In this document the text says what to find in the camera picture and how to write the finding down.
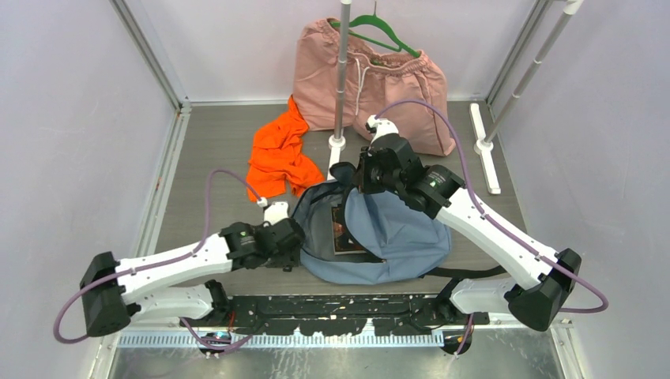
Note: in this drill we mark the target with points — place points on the orange shirt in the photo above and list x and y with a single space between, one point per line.
277 163

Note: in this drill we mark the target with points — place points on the Three Days to See book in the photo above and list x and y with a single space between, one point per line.
343 242

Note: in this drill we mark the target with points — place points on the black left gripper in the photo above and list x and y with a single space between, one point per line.
289 258

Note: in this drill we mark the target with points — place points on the light blue backpack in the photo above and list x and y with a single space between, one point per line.
399 243

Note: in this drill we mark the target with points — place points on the white right rack stand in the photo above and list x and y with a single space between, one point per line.
501 107

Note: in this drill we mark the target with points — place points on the green clothes hanger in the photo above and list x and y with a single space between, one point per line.
388 39

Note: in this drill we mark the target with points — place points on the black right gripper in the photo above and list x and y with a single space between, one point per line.
364 184

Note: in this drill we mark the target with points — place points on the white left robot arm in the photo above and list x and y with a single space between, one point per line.
116 293

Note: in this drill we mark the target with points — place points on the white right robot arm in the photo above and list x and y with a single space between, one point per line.
540 278

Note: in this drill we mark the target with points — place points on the pink shorts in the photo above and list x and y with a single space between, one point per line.
388 84

